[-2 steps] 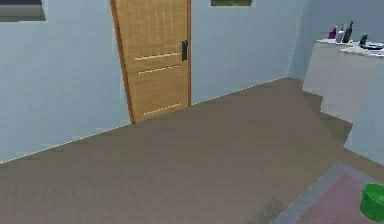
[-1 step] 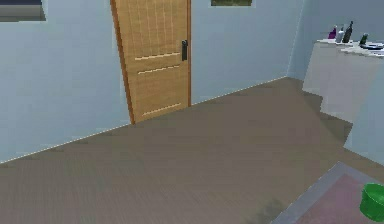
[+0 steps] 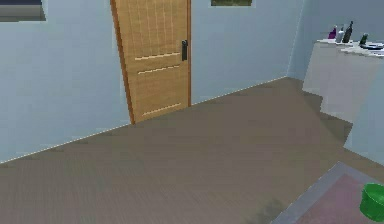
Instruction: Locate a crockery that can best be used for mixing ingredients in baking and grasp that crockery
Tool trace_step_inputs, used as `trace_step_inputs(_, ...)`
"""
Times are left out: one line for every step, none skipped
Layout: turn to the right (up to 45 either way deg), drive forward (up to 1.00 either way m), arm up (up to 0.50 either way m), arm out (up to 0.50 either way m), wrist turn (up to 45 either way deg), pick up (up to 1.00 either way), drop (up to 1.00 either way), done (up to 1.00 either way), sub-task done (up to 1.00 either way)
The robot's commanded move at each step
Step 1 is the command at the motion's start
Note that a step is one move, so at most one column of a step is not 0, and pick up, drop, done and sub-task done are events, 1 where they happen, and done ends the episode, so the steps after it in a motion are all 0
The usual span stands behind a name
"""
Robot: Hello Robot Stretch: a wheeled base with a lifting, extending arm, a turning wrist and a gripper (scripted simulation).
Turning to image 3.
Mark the white kitchen counter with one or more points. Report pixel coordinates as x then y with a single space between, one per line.
346 83

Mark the purple bottle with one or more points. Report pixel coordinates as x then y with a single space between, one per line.
332 33

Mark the dark plate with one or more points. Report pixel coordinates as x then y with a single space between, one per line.
373 46

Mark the framed green picture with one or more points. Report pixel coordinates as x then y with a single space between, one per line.
231 2

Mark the black bottle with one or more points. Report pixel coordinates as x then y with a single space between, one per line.
347 33

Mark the green round bin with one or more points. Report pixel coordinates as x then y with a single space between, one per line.
374 201

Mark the white bottle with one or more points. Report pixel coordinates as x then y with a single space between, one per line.
340 35

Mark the pink grey floor rug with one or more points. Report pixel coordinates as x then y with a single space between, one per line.
336 200

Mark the wooden room door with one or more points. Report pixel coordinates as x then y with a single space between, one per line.
155 60

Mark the dark green bottle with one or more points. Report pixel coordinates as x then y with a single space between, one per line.
363 38

